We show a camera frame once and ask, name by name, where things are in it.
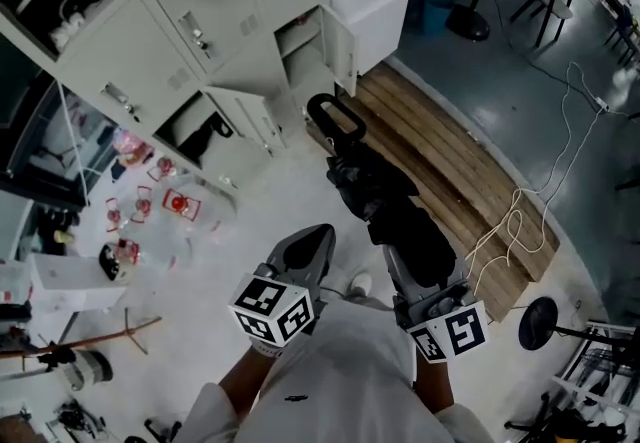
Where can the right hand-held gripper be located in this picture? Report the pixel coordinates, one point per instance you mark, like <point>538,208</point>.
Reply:
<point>450,326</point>

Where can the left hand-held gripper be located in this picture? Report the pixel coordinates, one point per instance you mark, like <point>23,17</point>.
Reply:
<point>272,308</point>

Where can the grey metal locker cabinet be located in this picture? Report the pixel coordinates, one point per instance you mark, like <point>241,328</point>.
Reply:
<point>125,46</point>

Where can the person's right forearm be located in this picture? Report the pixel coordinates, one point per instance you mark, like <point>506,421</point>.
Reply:
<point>434,386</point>

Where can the person's left forearm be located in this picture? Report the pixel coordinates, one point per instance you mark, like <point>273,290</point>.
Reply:
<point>245,381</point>

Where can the person's right white shoe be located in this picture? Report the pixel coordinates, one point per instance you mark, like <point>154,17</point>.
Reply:
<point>361,283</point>

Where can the wooden slat platform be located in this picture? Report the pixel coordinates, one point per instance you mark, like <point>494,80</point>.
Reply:
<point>450,171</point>

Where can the round black stand base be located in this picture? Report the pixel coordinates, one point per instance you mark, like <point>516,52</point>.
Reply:
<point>537,323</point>

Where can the person's white shirt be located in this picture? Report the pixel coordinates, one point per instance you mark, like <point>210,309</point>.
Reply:
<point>350,371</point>

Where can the black bag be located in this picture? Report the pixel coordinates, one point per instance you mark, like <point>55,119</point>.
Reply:
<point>197,141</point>

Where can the white metal rack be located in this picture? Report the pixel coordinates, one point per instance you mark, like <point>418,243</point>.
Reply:
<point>595,361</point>

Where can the black chair base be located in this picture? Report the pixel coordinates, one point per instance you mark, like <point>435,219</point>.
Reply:
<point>565,423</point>

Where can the pink bag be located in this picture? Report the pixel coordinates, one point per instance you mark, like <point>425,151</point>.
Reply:
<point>131,146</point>

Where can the wooden coat rack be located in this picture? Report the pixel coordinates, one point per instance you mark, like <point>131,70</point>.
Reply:
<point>90,343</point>

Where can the white cardboard box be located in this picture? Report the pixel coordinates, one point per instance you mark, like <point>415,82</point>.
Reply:
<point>70,281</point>

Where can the grey round bin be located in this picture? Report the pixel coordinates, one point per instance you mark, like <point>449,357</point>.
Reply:
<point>90,371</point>

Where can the white power strip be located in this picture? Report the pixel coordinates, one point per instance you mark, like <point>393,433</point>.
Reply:
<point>602,105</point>

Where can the blue bin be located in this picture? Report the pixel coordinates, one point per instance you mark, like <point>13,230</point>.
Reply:
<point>436,13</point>

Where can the black glass cabinet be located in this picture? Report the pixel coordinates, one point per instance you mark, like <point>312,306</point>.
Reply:
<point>45,141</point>

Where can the black stool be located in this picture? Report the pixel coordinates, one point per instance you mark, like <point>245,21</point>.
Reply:
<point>547,6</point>

